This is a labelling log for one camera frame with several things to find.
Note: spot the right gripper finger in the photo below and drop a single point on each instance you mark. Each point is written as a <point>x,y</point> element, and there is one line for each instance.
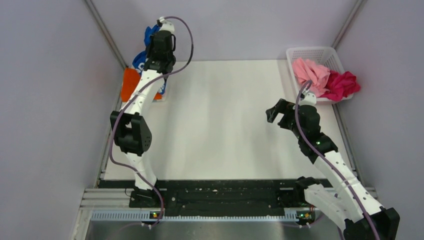
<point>271,114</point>
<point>282,107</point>

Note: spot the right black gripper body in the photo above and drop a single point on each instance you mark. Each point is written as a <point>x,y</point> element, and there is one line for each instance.
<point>289,121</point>

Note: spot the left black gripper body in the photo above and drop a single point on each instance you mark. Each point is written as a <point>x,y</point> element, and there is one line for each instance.
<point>150,48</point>

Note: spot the blue t shirt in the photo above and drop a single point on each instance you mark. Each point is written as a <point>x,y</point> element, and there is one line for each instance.
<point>139,61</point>

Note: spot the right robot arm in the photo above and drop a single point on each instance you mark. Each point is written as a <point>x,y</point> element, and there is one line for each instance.
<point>356,213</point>

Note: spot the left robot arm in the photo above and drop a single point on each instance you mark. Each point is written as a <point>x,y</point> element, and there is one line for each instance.
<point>131,133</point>

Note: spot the folded orange t shirt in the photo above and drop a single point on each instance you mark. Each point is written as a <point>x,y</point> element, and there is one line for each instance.
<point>130,79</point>

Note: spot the light pink t shirt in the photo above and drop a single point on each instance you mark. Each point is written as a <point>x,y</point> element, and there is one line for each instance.
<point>308,70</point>

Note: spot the magenta t shirt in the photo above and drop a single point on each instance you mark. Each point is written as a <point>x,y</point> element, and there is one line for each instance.
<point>340,85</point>

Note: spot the white plastic basket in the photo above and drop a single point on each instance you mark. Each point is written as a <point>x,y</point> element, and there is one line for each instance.
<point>321,55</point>

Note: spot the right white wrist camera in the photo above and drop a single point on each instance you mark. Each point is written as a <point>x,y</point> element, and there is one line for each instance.
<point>308,99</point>

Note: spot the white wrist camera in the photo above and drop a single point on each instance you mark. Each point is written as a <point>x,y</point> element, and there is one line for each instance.
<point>165,25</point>
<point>308,99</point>

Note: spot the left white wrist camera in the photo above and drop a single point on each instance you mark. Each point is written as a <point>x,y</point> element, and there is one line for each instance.
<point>165,25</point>

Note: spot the left corner aluminium post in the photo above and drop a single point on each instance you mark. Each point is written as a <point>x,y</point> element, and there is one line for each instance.
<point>98,20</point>

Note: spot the corner aluminium post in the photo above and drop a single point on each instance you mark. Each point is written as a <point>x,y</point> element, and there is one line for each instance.
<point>98,20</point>
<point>355,10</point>

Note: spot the white slotted cable duct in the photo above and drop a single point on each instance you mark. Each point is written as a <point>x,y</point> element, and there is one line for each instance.
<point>151,216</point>

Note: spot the right corner aluminium post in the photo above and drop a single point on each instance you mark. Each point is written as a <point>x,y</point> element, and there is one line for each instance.
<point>355,10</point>

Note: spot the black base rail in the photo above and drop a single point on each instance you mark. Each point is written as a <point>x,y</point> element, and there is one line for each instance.
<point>214,198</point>

